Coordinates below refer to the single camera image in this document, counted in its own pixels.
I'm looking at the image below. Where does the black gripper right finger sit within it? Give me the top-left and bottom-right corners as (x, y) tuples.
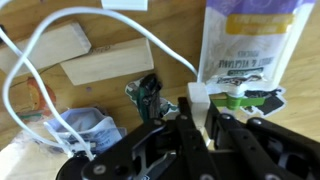
(204, 101), (320, 180)

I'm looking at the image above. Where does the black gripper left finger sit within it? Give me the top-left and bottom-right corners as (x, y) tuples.
(81, 97), (218, 180)

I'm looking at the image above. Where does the light wooden block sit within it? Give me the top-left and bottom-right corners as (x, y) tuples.
(0, 21), (92, 78)
(59, 36), (155, 87)

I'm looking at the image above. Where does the green white sticker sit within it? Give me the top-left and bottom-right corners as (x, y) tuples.
(124, 77), (180, 120)

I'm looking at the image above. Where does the black green sticker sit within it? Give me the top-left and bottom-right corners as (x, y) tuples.
(240, 85), (288, 118)

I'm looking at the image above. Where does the white charger plug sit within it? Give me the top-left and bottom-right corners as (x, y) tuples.
(186, 81), (212, 136)

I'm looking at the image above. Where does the green black multitool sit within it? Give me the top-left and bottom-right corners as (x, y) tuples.
(138, 73), (164, 124)

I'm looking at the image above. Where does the small blue white pouch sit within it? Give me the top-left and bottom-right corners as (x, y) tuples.
(44, 106), (128, 157)

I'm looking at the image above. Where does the purple white food pouch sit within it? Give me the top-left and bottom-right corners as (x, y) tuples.
(197, 0), (317, 112)

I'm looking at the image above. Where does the light wooden table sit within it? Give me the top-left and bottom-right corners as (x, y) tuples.
(0, 0), (320, 180)

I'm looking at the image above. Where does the white card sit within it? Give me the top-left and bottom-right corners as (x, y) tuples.
(100, 0), (149, 12)

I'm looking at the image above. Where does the orange sticker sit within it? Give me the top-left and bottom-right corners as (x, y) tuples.
(15, 76), (58, 118)

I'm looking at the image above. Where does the white charging cable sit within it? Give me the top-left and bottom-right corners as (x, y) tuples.
(0, 6), (200, 162)

